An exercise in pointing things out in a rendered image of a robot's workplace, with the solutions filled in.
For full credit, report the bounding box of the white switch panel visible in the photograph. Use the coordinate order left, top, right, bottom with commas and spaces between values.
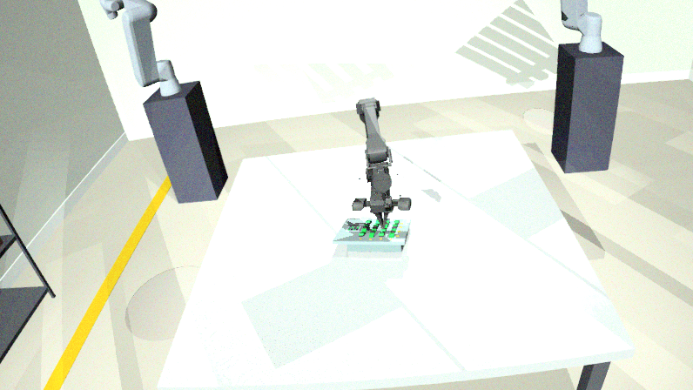
332, 219, 412, 252

